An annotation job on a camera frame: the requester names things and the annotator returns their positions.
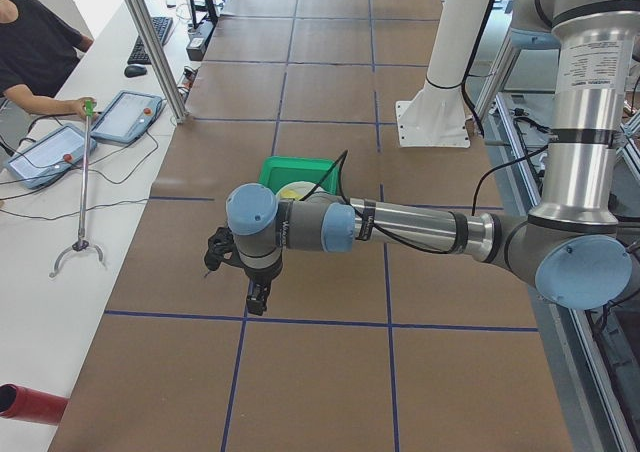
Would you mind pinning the white round plate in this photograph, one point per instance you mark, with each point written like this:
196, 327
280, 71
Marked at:
298, 190

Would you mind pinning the teach pendant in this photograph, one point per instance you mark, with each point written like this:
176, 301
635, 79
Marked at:
46, 160
127, 117

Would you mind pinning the person in black shirt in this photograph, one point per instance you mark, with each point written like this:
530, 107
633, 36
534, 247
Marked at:
39, 51

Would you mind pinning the white pedestal column with base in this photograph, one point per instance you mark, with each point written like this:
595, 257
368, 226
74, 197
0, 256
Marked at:
435, 117

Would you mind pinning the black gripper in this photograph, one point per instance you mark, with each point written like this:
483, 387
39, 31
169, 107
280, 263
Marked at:
262, 276

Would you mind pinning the teach pendant far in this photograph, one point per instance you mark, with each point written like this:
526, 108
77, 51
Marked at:
127, 117

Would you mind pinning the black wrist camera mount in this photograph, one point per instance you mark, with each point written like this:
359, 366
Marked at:
222, 250

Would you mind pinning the black computer mouse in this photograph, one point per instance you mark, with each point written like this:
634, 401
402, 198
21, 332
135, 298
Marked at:
135, 70

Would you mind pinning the red cylinder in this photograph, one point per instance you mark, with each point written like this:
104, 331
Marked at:
25, 404

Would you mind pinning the reacher grabber tool green handle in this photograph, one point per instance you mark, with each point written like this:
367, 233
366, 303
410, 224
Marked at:
81, 243

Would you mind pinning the teach pendant near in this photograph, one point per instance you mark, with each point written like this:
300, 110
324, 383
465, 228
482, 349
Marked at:
46, 160

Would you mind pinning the green plastic tray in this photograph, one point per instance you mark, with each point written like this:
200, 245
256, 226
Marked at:
278, 171

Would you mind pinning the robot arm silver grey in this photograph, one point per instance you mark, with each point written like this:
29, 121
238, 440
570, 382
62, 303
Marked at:
565, 247

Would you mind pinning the aluminium frame post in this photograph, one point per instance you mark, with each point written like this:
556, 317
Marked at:
163, 73

